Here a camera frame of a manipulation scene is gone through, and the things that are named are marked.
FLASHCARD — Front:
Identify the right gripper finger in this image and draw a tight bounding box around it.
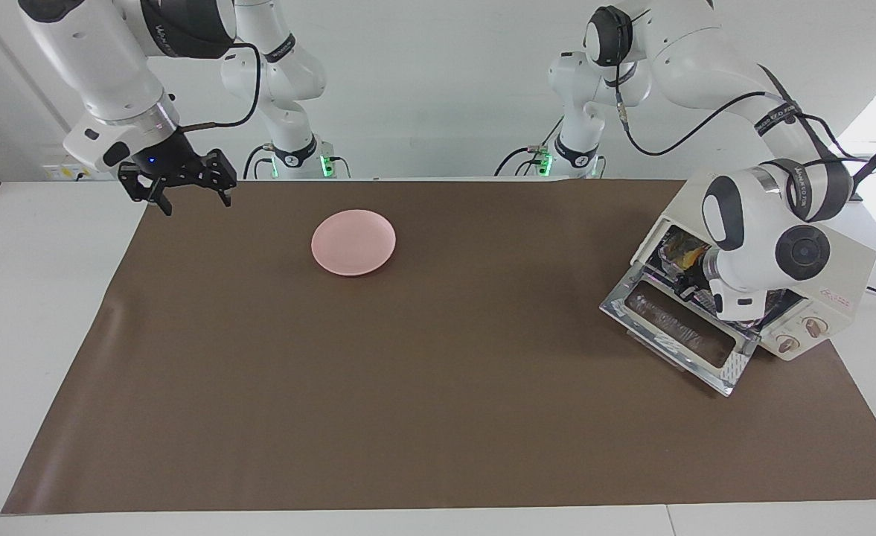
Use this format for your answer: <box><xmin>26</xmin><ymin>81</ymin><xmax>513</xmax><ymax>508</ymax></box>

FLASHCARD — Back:
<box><xmin>118</xmin><ymin>173</ymin><xmax>176</xmax><ymax>218</ymax></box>
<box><xmin>203</xmin><ymin>149</ymin><xmax>238</xmax><ymax>210</ymax></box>

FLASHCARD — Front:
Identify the aluminium foil tray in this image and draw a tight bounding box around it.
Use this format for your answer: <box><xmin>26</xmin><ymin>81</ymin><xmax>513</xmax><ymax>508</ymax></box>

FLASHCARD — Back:
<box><xmin>659</xmin><ymin>226</ymin><xmax>714</xmax><ymax>278</ymax></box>

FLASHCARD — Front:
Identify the glass oven door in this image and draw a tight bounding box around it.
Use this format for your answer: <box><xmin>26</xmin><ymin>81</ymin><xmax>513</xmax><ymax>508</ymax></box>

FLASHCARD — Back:
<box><xmin>599</xmin><ymin>262</ymin><xmax>763</xmax><ymax>398</ymax></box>

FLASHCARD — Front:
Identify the cream toaster oven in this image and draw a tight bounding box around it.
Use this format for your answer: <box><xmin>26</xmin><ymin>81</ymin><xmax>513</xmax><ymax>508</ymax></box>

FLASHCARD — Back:
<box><xmin>631</xmin><ymin>167</ymin><xmax>876</xmax><ymax>363</ymax></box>

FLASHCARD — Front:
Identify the pink round plate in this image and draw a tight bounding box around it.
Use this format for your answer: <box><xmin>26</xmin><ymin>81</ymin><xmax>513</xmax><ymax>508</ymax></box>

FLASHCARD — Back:
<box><xmin>311</xmin><ymin>209</ymin><xmax>397</xmax><ymax>277</ymax></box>

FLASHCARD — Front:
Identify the brown table mat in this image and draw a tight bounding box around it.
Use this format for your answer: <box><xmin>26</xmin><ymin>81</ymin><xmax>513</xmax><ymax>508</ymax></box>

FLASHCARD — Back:
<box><xmin>2</xmin><ymin>179</ymin><xmax>876</xmax><ymax>516</ymax></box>

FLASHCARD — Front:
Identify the black base cable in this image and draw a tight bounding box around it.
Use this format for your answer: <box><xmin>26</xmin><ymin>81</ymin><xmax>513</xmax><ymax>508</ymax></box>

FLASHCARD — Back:
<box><xmin>242</xmin><ymin>143</ymin><xmax>276</xmax><ymax>180</ymax></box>
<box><xmin>493</xmin><ymin>113</ymin><xmax>566</xmax><ymax>178</ymax></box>

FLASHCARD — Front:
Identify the white wall socket box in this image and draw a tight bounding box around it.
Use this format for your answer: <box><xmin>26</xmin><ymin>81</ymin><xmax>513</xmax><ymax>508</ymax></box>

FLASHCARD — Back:
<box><xmin>39</xmin><ymin>144</ymin><xmax>121</xmax><ymax>182</ymax></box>

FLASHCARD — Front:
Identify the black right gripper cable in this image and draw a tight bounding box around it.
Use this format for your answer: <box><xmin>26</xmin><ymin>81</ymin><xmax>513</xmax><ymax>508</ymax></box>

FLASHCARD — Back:
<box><xmin>181</xmin><ymin>42</ymin><xmax>264</xmax><ymax>134</ymax></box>

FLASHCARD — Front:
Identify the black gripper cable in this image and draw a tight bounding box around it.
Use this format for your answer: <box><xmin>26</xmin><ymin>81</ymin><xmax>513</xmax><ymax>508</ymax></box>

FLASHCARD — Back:
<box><xmin>615</xmin><ymin>63</ymin><xmax>866</xmax><ymax>162</ymax></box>
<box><xmin>181</xmin><ymin>42</ymin><xmax>264</xmax><ymax>134</ymax></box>

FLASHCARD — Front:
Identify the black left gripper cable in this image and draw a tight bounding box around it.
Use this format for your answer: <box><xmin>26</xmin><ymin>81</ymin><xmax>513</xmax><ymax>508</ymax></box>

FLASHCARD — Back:
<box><xmin>615</xmin><ymin>63</ymin><xmax>866</xmax><ymax>162</ymax></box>

